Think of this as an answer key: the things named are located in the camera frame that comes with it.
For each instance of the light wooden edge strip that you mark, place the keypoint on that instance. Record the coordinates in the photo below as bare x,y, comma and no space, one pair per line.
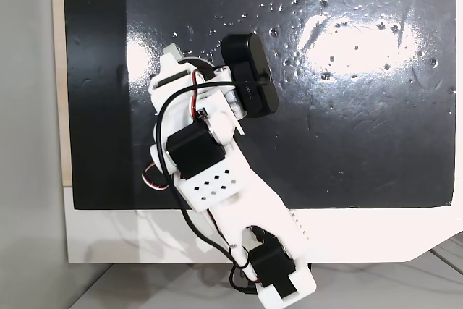
58,70

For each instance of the white table board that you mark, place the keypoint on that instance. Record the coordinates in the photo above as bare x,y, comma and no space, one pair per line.
108,236

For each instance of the black glossy table mat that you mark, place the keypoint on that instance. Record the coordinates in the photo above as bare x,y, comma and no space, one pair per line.
343,124

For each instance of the black oval camera box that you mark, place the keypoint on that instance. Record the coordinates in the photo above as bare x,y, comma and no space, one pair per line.
249,77

